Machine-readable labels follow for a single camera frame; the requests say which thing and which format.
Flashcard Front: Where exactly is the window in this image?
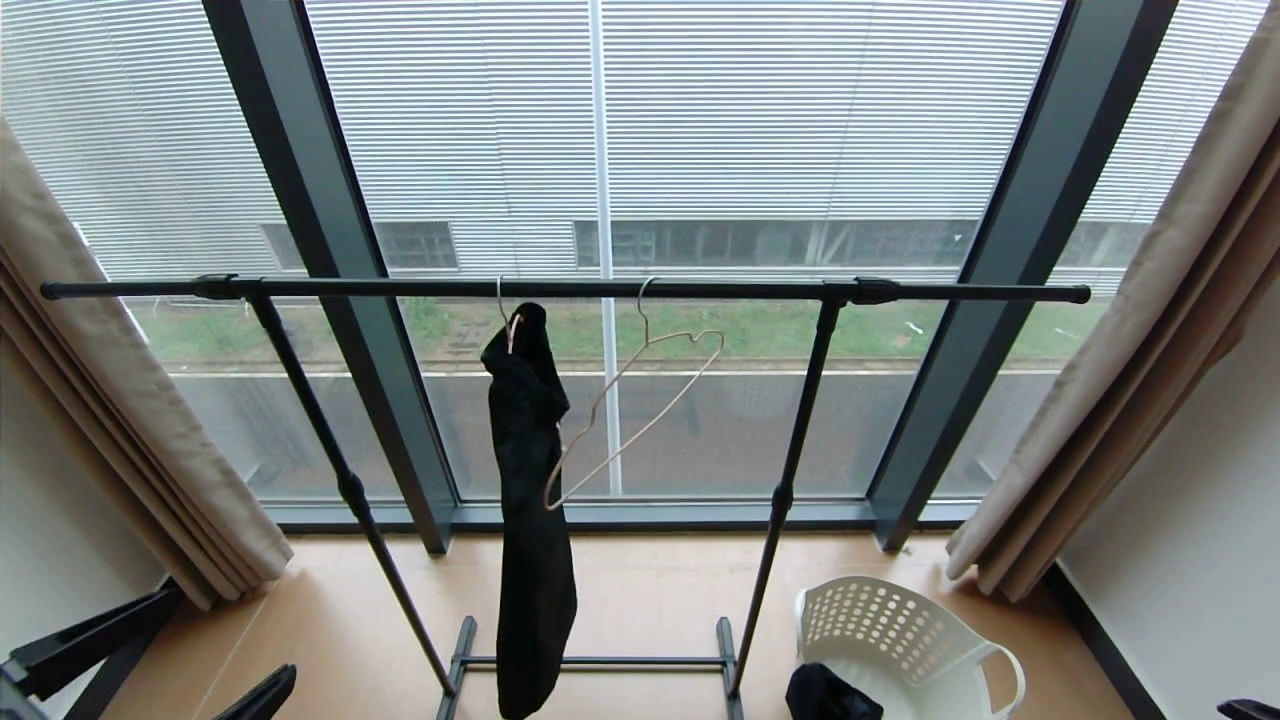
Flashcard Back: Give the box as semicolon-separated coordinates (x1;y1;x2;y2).
0;0;1271;556

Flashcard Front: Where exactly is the black mesh garment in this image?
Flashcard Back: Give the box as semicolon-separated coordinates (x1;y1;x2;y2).
785;662;885;720

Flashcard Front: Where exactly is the pink clothes hanger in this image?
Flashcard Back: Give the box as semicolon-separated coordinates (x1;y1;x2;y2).
543;276;726;512
495;276;525;356

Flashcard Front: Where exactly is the black ribbed-waist garment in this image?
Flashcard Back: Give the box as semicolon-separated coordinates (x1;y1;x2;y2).
480;302;579;720

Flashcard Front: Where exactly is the beige curtain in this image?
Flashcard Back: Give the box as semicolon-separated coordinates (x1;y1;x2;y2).
0;120;294;611
945;0;1280;604

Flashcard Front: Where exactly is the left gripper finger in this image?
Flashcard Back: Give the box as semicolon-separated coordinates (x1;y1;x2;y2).
210;663;299;720
5;585;186;701

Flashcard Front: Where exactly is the white laundry basket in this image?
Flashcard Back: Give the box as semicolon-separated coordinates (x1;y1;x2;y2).
795;575;1028;720

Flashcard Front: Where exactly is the black clothes rack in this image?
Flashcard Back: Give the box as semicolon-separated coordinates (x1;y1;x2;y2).
40;273;1093;720

